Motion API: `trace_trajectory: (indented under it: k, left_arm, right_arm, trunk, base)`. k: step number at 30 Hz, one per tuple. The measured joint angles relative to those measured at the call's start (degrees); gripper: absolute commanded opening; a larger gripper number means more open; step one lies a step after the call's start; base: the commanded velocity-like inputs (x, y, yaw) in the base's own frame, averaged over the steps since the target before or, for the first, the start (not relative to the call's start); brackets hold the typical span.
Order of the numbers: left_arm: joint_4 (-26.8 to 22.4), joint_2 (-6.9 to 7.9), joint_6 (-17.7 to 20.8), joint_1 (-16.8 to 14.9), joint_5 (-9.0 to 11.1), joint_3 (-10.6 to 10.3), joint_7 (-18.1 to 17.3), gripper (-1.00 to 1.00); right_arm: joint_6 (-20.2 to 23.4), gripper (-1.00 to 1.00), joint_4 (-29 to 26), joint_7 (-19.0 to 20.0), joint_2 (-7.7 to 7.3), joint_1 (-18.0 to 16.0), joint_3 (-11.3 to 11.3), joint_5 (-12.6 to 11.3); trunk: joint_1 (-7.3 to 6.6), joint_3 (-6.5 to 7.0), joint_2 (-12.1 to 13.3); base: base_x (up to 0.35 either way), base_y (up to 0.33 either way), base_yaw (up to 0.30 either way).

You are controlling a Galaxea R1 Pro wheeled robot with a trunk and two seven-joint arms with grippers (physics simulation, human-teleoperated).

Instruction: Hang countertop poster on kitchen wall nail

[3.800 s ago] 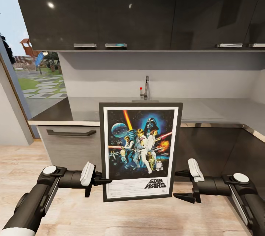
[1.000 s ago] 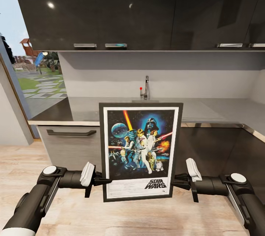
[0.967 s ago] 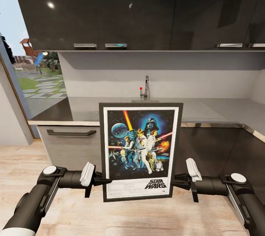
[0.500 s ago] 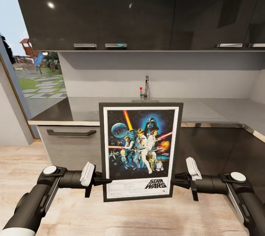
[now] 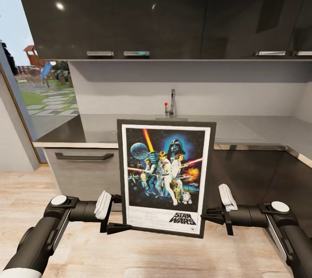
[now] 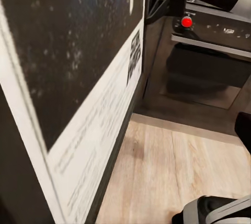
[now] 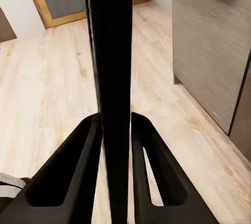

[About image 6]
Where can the poster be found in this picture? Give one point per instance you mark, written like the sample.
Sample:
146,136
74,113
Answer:
70,76

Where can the oven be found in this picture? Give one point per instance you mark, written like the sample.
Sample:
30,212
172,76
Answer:
202,63

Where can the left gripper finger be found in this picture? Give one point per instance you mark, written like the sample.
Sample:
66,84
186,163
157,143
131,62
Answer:
243,129

